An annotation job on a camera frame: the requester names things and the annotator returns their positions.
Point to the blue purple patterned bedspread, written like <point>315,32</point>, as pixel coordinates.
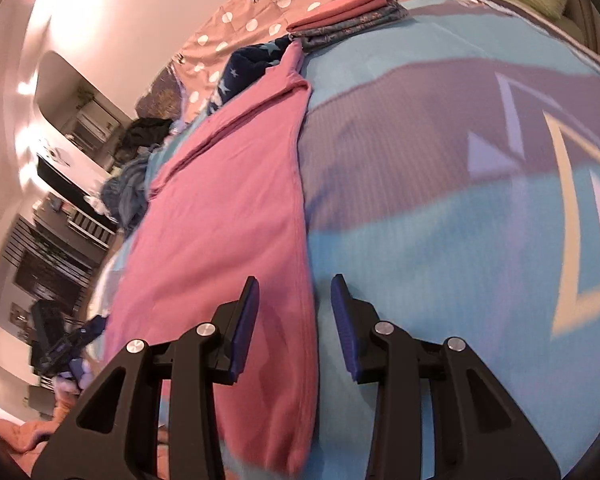
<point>450,170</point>

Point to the purple printed pillow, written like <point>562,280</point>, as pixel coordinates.
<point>164,97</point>

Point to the black clothing pile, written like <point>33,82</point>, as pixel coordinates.
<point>142,133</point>

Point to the navy star patterned garment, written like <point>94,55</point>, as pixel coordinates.
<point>244,67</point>

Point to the pink cloth garment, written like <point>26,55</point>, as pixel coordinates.
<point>227,206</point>

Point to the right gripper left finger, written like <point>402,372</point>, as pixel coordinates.
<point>112,432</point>

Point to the blue crumpled blanket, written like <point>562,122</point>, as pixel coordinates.
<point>124,195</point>

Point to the pink polka dot sheet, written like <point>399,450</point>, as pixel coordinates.
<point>237,23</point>

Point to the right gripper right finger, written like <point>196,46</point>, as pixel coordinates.
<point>480,432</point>

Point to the grey patterned folded garment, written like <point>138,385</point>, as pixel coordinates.
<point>320,37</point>

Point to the coral folded garment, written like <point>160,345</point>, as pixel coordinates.
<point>334,12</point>

